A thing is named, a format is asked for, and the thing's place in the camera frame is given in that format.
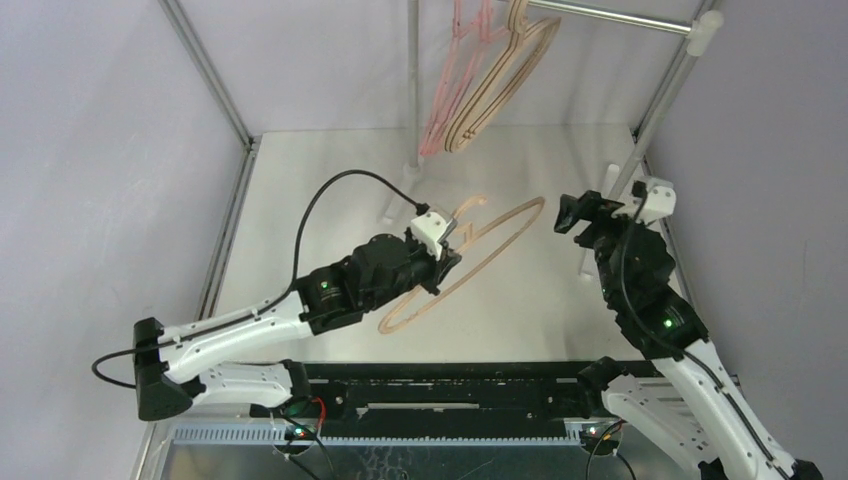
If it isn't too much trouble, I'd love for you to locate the pink wire hanger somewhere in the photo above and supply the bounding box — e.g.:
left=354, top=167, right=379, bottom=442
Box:
left=423, top=0, right=492, bottom=157
left=418, top=0, right=469, bottom=157
left=427, top=0, right=508, bottom=157

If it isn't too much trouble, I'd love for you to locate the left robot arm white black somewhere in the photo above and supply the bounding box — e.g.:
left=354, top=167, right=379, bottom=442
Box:
left=132, top=231, right=462, bottom=422

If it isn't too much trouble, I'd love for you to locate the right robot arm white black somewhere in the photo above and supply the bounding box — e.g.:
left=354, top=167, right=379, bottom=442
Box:
left=554, top=190, right=823, bottom=479

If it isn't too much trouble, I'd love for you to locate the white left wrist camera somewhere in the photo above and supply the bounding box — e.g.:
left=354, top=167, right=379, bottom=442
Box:
left=409, top=208, right=457, bottom=261

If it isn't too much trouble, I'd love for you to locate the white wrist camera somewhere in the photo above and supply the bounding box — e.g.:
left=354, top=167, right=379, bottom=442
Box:
left=409, top=208, right=457, bottom=261
left=612, top=176, right=677, bottom=225

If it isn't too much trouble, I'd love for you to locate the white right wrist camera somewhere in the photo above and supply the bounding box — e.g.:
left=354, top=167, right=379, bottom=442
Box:
left=612, top=176, right=677, bottom=225

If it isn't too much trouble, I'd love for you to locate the black right camera cable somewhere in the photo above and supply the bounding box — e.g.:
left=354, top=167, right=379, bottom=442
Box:
left=616, top=182, right=796, bottom=480

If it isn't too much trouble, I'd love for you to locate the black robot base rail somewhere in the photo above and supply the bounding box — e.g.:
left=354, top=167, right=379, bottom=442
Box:
left=248, top=359, right=670, bottom=439

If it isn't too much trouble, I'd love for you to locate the right controller board with wires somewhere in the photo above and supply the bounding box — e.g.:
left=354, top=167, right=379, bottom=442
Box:
left=580, top=419, right=638, bottom=480

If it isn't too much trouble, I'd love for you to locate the controller board with wires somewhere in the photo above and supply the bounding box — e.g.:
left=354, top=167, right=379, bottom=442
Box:
left=269, top=396, right=340, bottom=479
left=580, top=419, right=638, bottom=480

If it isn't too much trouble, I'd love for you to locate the left controller board with wires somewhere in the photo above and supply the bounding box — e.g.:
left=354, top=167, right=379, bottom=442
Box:
left=269, top=396, right=340, bottom=479

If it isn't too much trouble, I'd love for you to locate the silver clothes rack frame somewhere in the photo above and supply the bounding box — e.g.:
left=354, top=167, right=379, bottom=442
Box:
left=377, top=0, right=727, bottom=283

